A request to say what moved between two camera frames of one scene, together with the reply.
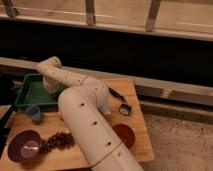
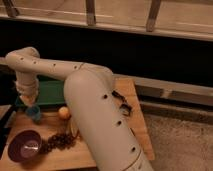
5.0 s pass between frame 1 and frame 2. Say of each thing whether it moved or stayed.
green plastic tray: stayed
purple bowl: stayed
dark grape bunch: stayed
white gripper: moved
